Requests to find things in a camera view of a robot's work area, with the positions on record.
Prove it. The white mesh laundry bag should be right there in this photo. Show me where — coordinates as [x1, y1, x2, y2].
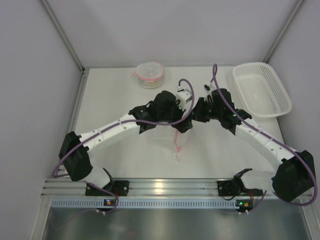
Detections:
[133, 61, 165, 89]
[150, 125, 191, 162]

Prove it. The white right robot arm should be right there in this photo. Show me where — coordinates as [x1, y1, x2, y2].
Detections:
[192, 84, 316, 202]

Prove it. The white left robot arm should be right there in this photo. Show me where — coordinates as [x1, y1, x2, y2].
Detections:
[59, 89, 195, 193]

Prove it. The white plastic basket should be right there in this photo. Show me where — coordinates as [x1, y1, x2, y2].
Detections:
[232, 62, 293, 119]

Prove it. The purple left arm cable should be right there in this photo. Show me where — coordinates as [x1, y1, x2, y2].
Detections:
[51, 79, 195, 216]

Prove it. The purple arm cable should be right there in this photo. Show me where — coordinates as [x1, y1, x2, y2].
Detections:
[51, 79, 195, 216]
[209, 63, 318, 215]

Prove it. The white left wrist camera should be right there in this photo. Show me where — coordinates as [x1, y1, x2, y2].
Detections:
[175, 86, 193, 110]

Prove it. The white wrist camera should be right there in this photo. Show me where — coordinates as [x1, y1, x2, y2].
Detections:
[204, 82, 216, 103]
[175, 86, 193, 110]

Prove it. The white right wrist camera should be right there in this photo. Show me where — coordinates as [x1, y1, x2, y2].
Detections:
[204, 82, 216, 103]

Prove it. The aluminium frame post left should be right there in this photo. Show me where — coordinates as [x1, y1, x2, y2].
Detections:
[39, 0, 87, 75]

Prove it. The aluminium frame post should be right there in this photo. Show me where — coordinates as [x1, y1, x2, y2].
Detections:
[39, 0, 87, 75]
[262, 0, 306, 64]

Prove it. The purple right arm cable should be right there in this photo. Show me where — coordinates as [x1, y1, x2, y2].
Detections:
[209, 63, 318, 215]

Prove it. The white slotted cable duct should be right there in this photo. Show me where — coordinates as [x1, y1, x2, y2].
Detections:
[51, 198, 251, 209]

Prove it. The aluminium frame post right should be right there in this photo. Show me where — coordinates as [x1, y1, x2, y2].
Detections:
[262, 0, 306, 64]

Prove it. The aluminium mounting rail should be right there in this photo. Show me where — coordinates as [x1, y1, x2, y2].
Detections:
[41, 177, 312, 200]

